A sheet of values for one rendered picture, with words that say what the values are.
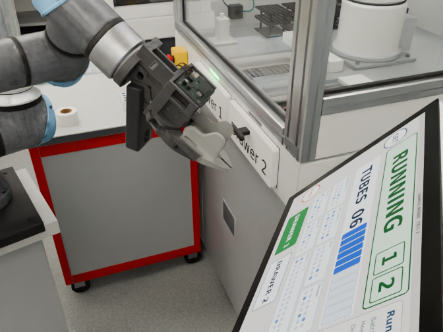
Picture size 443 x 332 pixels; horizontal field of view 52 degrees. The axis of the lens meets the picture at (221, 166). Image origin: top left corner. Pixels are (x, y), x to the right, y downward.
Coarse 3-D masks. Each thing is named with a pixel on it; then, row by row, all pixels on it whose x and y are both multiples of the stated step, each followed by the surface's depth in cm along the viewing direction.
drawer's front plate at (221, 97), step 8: (200, 64) 150; (208, 72) 144; (216, 80) 138; (216, 88) 135; (224, 88) 133; (216, 96) 137; (224, 96) 130; (208, 104) 146; (216, 104) 138; (224, 104) 131; (216, 112) 140; (224, 112) 133; (224, 120) 134
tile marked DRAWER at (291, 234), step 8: (296, 216) 74; (304, 216) 71; (288, 224) 74; (296, 224) 71; (288, 232) 71; (296, 232) 68; (280, 240) 71; (288, 240) 68; (296, 240) 66; (280, 248) 68
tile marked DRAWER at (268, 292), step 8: (288, 256) 64; (272, 264) 66; (280, 264) 64; (272, 272) 64; (280, 272) 62; (264, 280) 64; (272, 280) 62; (280, 280) 60; (264, 288) 62; (272, 288) 60; (264, 296) 60; (272, 296) 58; (256, 304) 60; (264, 304) 58
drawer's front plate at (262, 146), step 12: (240, 108) 123; (228, 120) 131; (240, 120) 121; (252, 120) 117; (252, 132) 114; (240, 144) 125; (252, 144) 116; (264, 144) 108; (252, 156) 117; (264, 156) 110; (276, 156) 106; (276, 168) 108; (264, 180) 113; (276, 180) 110
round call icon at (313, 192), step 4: (316, 184) 77; (320, 184) 76; (312, 188) 78; (316, 188) 76; (308, 192) 78; (312, 192) 76; (316, 192) 75; (304, 196) 78; (308, 196) 76; (312, 196) 75; (304, 200) 76; (308, 200) 75; (300, 204) 76
